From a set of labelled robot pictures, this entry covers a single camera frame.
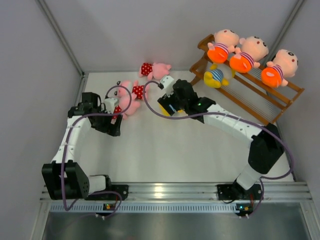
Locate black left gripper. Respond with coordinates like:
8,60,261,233
91,106,122,137

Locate yellow doll blue striped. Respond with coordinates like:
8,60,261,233
203,64,236,89
159,104,184,117

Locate pink pig doll front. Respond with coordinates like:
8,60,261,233
113,94,141,120

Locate pink pig doll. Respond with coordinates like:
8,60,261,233
138,62,172,81
113,94,141,120

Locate yellow doll blue striped front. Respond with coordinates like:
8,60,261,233
203,64,236,89

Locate large boy doll orange shorts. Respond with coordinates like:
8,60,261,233
207,29,240,64

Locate boy doll orange shorts front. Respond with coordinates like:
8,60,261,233
260,49,299,88

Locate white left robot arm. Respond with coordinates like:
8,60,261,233
41,92,123,200

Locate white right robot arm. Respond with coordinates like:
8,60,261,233
157,76,285,203

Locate brown wooden toy shelf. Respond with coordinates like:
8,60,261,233
189,34,305,125

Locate pink pig doll back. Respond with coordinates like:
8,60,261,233
138,62,172,81

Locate pink pig doll facing up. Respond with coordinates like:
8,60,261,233
114,80,149,100

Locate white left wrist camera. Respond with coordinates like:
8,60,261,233
103,97,119,114

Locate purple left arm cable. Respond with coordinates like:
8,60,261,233
61,84,133,212

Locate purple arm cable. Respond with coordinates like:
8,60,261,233
61,84,133,212
143,79,294,180

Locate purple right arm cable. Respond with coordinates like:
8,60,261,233
143,79,294,180

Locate grey slotted cable duct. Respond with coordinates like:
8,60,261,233
49,201,240,214

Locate aluminium mounting rail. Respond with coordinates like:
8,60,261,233
39,181,311,201

